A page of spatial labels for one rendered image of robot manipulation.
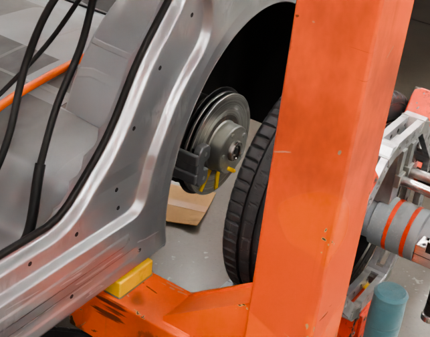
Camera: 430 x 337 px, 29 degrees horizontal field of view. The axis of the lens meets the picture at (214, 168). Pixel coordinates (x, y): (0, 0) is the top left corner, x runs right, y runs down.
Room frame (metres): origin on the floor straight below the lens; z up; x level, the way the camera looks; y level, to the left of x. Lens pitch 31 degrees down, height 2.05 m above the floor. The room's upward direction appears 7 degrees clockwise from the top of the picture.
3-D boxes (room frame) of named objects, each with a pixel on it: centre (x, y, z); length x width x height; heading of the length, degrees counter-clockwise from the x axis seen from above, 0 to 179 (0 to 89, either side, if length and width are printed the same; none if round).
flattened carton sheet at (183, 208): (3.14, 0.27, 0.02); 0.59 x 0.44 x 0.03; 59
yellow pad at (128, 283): (1.72, 0.22, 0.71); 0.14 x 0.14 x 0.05; 59
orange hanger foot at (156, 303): (1.63, 0.07, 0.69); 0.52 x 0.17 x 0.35; 59
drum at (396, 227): (1.84, -0.51, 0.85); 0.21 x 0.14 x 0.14; 59
